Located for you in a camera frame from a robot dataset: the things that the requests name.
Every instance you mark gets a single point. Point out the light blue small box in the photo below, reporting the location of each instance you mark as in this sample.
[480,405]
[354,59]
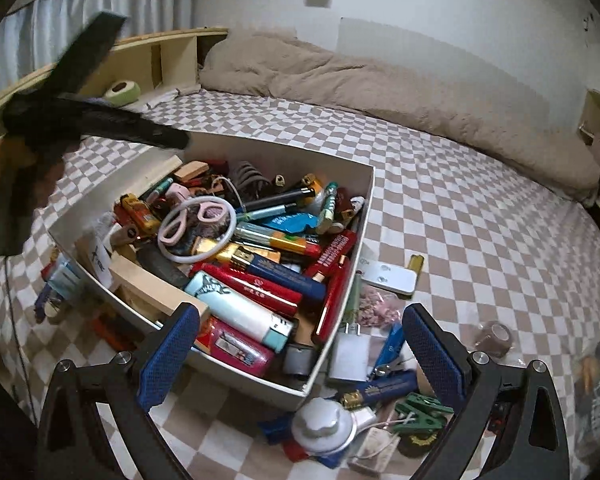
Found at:
[65,277]

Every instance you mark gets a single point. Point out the bag of pink beads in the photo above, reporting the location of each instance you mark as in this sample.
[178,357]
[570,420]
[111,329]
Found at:
[380,307]

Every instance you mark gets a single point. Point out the pink scissors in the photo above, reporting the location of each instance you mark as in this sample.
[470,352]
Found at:
[194,208]

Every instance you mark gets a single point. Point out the wooden block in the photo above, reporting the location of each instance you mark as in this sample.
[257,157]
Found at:
[150,285]

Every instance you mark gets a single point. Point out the brown hair claw clip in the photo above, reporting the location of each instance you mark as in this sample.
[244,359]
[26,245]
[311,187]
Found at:
[247,175]

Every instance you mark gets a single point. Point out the black round badge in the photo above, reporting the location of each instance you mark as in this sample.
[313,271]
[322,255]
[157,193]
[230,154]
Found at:
[415,444]

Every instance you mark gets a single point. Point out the white cardboard box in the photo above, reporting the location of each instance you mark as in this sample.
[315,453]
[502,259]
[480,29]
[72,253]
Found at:
[290,160]

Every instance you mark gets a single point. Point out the blue nail clipper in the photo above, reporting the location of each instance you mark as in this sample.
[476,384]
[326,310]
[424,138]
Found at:
[392,347]

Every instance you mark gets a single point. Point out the yellow-green lighter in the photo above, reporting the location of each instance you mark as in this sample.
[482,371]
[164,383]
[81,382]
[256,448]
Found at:
[415,263]

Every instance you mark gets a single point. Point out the navy lighter gold print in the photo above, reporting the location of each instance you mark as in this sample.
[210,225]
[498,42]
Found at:
[385,387]

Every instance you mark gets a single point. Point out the green clothespin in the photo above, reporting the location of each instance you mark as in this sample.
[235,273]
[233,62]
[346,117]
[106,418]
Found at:
[430,405]
[420,422]

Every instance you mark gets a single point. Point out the avocado plush toy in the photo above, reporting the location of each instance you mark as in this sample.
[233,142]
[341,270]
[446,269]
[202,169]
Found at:
[122,92]

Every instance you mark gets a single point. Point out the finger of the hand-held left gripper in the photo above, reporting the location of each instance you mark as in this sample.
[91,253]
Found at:
[135,127]
[87,52]

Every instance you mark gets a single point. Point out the pile of assorted lighters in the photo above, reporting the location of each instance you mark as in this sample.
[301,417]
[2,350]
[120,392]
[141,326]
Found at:
[270,280]

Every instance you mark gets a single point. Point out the checkered bedsheet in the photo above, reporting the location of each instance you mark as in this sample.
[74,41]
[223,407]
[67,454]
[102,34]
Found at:
[480,220]

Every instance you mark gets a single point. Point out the white flat power bank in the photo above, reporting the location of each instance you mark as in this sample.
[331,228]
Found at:
[390,277]

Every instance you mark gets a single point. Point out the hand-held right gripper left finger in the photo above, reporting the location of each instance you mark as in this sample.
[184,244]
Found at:
[172,350]

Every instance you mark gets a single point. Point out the white paper packet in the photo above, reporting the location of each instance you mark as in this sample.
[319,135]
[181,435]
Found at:
[97,260]

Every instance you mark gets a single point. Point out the grey curtain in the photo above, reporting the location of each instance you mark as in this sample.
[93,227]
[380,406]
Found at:
[40,20]

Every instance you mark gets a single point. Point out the wooden headboard shelf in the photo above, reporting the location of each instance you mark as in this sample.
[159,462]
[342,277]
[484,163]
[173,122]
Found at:
[180,60]

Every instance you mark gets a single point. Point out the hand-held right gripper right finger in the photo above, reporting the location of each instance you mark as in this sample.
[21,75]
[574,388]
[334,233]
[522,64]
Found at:
[430,350]

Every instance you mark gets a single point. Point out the white round knob lid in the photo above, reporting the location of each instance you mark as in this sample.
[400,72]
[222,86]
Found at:
[322,425]

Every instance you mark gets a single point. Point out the beige duvet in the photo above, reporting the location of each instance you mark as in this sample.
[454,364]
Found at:
[380,90]

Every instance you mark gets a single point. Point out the orange lighter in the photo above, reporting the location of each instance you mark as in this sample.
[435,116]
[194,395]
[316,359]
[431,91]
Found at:
[115,332]

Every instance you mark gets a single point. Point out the brown tape roll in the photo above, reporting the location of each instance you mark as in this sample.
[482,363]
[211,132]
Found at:
[495,337]

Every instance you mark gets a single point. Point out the beige small pouch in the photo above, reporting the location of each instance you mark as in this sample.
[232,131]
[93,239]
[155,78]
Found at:
[375,450]

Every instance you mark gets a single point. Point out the white charger plug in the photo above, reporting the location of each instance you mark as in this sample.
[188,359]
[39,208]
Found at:
[347,355]

